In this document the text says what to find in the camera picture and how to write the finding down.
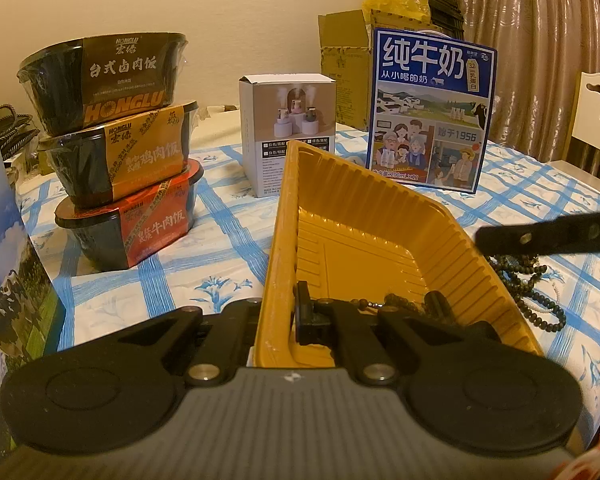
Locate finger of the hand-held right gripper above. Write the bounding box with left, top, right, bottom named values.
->
left=475, top=210, right=600, bottom=261

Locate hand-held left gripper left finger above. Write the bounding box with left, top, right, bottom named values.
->
left=87, top=299, right=263, bottom=386

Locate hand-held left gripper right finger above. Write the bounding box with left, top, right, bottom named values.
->
left=292, top=281, right=527, bottom=386

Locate dark bead necklace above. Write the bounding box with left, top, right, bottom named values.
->
left=485, top=254, right=567, bottom=334

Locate brown bead necklace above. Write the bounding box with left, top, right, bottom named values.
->
left=349, top=295, right=427, bottom=312

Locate yellow plastic tray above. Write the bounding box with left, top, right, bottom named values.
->
left=254, top=140, right=546, bottom=368

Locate blue checked tablecloth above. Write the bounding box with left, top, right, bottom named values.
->
left=15, top=132, right=600, bottom=431

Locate white chair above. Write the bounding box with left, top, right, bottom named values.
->
left=547, top=72, right=600, bottom=196

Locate red label instant rice bowl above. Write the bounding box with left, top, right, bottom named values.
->
left=55, top=159, right=204, bottom=271

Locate blue milk carton box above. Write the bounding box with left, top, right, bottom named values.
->
left=366, top=27, right=497, bottom=194

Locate small white product box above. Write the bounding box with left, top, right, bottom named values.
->
left=238, top=73, right=337, bottom=198

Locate beige curtain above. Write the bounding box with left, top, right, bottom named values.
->
left=455, top=0, right=600, bottom=181

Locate yellow label instant rice bowl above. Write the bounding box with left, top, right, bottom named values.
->
left=37, top=101, right=201, bottom=208

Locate white milk box with cows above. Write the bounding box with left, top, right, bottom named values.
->
left=0, top=132, right=67, bottom=361

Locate cardboard box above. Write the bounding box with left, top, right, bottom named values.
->
left=318, top=10, right=376, bottom=131

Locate yellow plastic bag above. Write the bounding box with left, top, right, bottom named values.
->
left=362, top=0, right=431, bottom=28

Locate dark label instant rice bowl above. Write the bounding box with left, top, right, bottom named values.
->
left=17, top=32, right=188, bottom=136

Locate dark woven basket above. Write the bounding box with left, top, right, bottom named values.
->
left=0, top=104, right=42, bottom=155

